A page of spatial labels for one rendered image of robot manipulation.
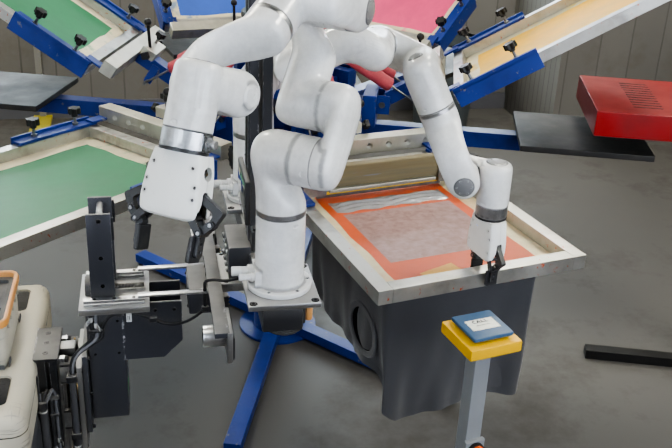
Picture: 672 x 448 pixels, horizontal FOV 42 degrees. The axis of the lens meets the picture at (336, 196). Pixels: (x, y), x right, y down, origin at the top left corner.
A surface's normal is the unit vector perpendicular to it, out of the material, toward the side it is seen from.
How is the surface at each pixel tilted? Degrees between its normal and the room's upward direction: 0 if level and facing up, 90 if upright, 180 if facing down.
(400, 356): 92
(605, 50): 90
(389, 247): 0
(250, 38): 111
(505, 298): 94
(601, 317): 0
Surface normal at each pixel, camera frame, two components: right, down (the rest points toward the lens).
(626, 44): 0.20, 0.40
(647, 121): -0.12, 0.39
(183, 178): -0.29, 0.00
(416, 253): 0.04, -0.92
